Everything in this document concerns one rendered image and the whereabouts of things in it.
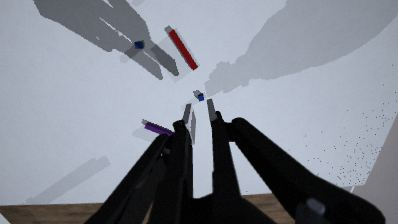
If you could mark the purple rod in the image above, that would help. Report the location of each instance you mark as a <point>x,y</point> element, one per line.
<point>157,129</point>

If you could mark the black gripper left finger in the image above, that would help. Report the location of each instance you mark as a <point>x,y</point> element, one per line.
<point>132,198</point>

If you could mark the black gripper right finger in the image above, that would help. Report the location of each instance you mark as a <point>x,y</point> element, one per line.
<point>307,198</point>

